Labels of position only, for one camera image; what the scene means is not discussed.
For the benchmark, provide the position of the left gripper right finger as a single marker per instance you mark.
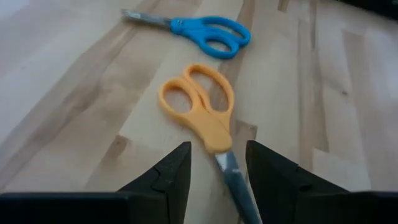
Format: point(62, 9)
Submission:
point(295, 199)

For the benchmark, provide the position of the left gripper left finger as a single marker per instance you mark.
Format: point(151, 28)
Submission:
point(140, 205)

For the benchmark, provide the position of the orange scissors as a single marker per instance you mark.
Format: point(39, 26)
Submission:
point(208, 124)

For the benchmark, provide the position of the blue scissors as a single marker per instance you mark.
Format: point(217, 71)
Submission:
point(192, 28)

